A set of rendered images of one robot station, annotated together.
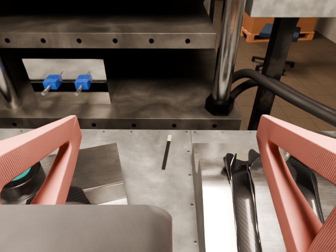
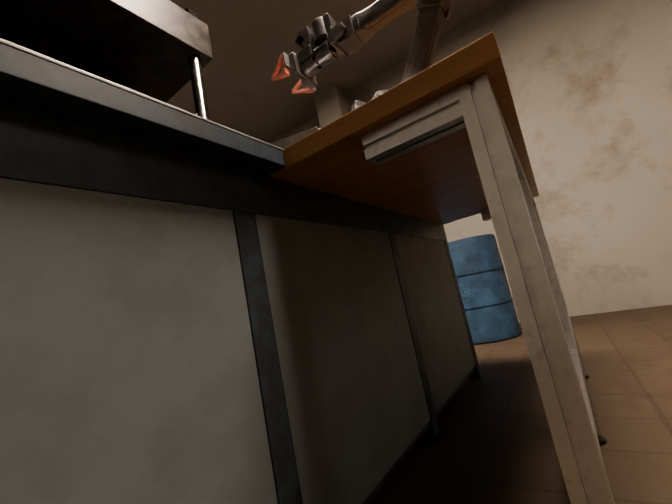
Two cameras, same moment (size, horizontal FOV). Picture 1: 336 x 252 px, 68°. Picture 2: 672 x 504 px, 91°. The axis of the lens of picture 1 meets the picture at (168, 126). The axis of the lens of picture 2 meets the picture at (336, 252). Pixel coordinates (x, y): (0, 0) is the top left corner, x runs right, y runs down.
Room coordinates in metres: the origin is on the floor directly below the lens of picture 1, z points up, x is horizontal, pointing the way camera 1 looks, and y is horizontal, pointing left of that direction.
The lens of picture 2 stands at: (-0.48, 0.79, 0.48)
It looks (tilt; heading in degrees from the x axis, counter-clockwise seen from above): 9 degrees up; 302
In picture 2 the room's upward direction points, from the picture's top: 11 degrees counter-clockwise
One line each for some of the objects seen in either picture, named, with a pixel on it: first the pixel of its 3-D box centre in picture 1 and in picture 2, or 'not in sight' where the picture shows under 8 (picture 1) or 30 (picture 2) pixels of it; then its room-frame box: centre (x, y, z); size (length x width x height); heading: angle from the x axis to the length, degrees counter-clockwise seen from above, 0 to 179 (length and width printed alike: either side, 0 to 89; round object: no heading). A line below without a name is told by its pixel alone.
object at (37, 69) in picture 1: (88, 55); not in sight; (1.03, 0.34, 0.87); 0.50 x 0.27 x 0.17; 179
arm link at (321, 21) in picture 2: not in sight; (331, 34); (-0.11, 0.00, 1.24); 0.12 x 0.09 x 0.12; 0
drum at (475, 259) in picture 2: not in sight; (472, 288); (0.09, -1.95, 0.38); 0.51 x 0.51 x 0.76
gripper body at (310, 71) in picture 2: not in sight; (310, 65); (-0.01, 0.00, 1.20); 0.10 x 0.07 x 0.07; 90
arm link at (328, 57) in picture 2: not in sight; (325, 52); (-0.07, 0.00, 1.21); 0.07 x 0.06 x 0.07; 0
